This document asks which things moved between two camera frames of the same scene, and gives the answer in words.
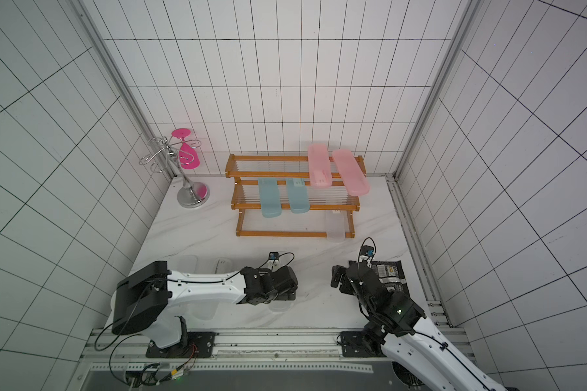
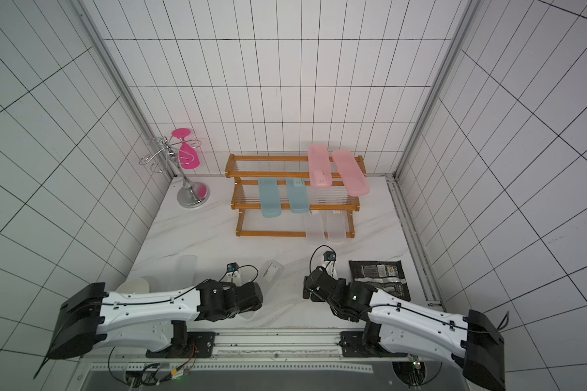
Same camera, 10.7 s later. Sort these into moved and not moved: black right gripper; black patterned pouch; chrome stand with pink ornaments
Moved: black right gripper
Not moved: chrome stand with pink ornaments; black patterned pouch
